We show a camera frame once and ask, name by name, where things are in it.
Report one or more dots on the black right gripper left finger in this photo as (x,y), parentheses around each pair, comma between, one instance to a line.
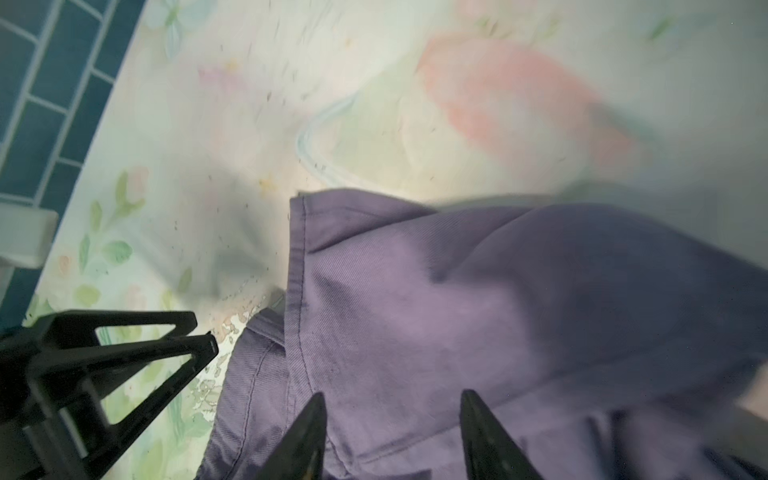
(300,453)

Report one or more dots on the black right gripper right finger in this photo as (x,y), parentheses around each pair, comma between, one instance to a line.
(489,451)

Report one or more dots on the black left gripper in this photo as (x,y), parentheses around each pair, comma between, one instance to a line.
(53,424)

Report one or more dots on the purple trousers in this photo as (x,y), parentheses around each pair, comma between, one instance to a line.
(608,345)

